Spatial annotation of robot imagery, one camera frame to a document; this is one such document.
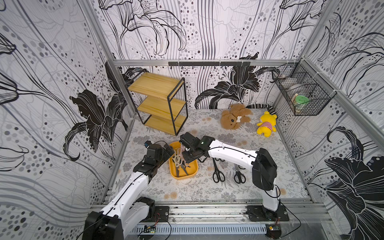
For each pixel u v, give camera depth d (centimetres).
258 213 72
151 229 72
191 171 86
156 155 65
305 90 78
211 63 91
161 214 74
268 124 101
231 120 101
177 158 91
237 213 75
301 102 77
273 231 69
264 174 49
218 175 86
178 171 86
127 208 46
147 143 75
